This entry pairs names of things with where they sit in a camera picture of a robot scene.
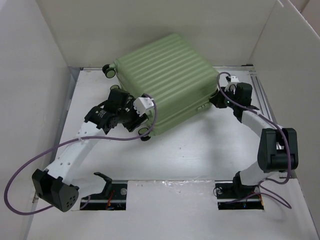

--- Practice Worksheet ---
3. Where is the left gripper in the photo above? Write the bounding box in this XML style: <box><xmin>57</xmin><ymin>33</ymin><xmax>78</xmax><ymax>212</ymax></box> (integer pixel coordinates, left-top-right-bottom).
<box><xmin>116</xmin><ymin>99</ymin><xmax>146</xmax><ymax>131</ymax></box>

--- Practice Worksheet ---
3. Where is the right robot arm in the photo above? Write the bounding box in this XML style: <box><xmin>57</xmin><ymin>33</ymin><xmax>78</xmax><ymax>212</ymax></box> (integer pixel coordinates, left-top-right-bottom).
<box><xmin>209</xmin><ymin>82</ymin><xmax>299</xmax><ymax>197</ymax></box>

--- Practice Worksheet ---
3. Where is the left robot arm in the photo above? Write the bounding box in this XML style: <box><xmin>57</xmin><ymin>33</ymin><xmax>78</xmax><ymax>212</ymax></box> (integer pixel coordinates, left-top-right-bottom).
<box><xmin>32</xmin><ymin>88</ymin><xmax>157</xmax><ymax>212</ymax></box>

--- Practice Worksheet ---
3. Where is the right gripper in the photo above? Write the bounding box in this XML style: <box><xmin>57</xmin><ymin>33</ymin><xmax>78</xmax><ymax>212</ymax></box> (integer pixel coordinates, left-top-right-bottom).
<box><xmin>211</xmin><ymin>86</ymin><xmax>240</xmax><ymax>109</ymax></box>

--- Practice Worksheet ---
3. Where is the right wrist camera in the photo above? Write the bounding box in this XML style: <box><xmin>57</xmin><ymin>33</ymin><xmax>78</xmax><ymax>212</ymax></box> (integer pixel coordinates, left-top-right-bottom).
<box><xmin>224</xmin><ymin>75</ymin><xmax>240</xmax><ymax>93</ymax></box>

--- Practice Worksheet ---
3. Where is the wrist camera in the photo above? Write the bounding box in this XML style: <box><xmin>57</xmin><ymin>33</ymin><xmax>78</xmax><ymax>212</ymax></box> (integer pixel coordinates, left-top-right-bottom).
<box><xmin>224</xmin><ymin>75</ymin><xmax>240</xmax><ymax>93</ymax></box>
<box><xmin>133</xmin><ymin>97</ymin><xmax>155</xmax><ymax>117</ymax></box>

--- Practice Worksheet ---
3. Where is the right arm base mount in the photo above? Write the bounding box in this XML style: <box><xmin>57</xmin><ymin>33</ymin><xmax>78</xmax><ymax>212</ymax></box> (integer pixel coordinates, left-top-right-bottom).
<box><xmin>213</xmin><ymin>181</ymin><xmax>264</xmax><ymax>211</ymax></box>

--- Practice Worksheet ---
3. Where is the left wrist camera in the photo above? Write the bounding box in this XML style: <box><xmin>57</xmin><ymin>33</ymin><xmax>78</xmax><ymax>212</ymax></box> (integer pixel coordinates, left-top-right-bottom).
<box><xmin>133</xmin><ymin>97</ymin><xmax>155</xmax><ymax>117</ymax></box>

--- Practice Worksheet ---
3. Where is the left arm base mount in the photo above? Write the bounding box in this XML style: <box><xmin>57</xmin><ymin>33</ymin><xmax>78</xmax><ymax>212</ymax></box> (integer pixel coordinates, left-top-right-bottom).
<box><xmin>79</xmin><ymin>181</ymin><xmax>128</xmax><ymax>211</ymax></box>

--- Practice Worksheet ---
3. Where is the green suitcase blue lining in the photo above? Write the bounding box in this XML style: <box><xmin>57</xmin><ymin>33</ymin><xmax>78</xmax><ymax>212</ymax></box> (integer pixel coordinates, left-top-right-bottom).
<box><xmin>102</xmin><ymin>33</ymin><xmax>219</xmax><ymax>136</ymax></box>

